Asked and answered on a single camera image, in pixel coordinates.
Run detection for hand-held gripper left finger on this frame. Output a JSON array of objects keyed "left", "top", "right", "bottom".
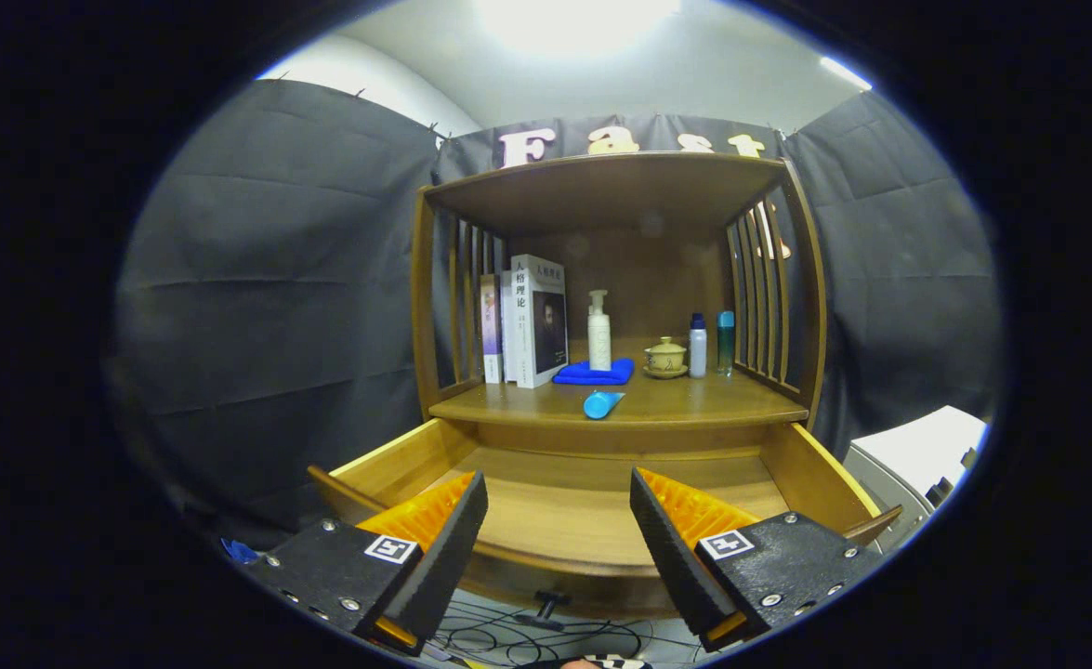
[{"left": 246, "top": 470, "right": 491, "bottom": 657}]

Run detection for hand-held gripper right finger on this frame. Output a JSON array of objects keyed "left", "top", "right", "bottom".
[{"left": 630, "top": 467, "right": 886, "bottom": 651}]

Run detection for wooden drawer with black knob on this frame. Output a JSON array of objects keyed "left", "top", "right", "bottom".
[{"left": 307, "top": 418, "right": 904, "bottom": 633}]

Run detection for wooden countertop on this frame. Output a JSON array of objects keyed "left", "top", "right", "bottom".
[{"left": 428, "top": 367, "right": 809, "bottom": 430}]

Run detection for white drawer unit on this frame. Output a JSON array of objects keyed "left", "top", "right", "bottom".
[{"left": 843, "top": 405, "right": 990, "bottom": 554}]

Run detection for blue folded cloth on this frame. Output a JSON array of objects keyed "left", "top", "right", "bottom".
[{"left": 553, "top": 359, "right": 636, "bottom": 387}]

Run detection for yellow lidded tea cup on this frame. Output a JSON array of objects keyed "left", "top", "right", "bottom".
[{"left": 646, "top": 336, "right": 688, "bottom": 373}]

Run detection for thin white book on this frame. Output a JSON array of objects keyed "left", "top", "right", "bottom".
[{"left": 500, "top": 270, "right": 519, "bottom": 384}]

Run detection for white pump bottle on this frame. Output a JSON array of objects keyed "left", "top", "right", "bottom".
[{"left": 587, "top": 290, "right": 612, "bottom": 372}]

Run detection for purple spine book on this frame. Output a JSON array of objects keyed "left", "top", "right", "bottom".
[{"left": 480, "top": 273, "right": 504, "bottom": 385}]

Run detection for white portrait cover book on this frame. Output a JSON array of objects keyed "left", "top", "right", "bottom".
[{"left": 509, "top": 255, "right": 569, "bottom": 389}]

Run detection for small ceiling light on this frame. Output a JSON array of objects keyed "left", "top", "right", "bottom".
[{"left": 820, "top": 56, "right": 874, "bottom": 92}]

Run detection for large ceiling light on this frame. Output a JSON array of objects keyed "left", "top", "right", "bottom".
[{"left": 471, "top": 0, "right": 681, "bottom": 57}]

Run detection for black floor cables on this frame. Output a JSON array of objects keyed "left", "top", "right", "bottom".
[{"left": 429, "top": 599, "right": 709, "bottom": 669}]

